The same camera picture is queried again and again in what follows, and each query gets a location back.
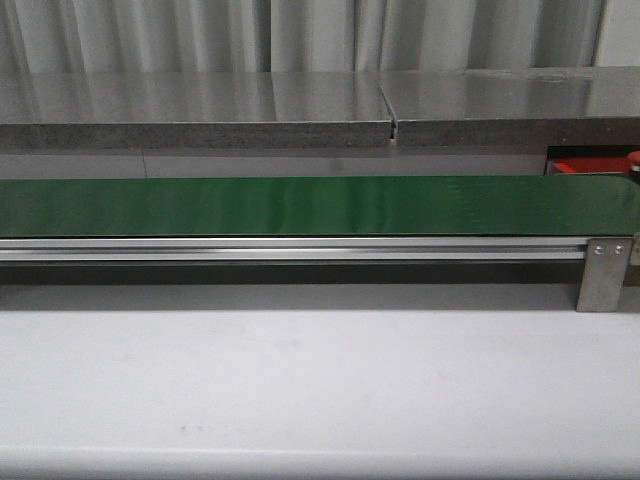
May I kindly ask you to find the red plastic tray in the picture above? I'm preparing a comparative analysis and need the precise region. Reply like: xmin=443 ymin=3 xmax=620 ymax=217
xmin=546 ymin=157 xmax=630 ymax=175

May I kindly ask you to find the grey stone slab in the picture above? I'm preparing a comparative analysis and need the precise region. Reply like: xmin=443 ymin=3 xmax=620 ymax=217
xmin=379 ymin=67 xmax=639 ymax=147
xmin=1 ymin=72 xmax=393 ymax=150

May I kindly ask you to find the left grey stone slab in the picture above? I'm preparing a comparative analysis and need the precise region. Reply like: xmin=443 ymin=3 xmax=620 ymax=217
xmin=1 ymin=72 xmax=393 ymax=150

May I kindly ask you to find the red mushroom push button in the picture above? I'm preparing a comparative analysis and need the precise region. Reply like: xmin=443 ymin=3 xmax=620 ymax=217
xmin=627 ymin=150 xmax=640 ymax=184

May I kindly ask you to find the steel conveyor support bracket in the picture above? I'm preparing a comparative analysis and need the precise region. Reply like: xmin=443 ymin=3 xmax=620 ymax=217
xmin=576 ymin=237 xmax=633 ymax=313

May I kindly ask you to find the green conveyor belt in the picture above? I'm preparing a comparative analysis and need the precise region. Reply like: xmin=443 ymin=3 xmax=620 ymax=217
xmin=1 ymin=175 xmax=639 ymax=238

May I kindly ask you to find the grey pleated curtain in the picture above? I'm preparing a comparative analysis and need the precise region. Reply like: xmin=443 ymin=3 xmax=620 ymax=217
xmin=1 ymin=1 xmax=605 ymax=74

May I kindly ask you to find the aluminium conveyor side rail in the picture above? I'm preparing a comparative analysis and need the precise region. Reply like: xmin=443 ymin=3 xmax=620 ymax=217
xmin=1 ymin=237 xmax=588 ymax=262

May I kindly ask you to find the right grey stone slab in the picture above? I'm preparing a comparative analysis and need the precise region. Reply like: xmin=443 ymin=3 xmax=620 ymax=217
xmin=379 ymin=67 xmax=639 ymax=147

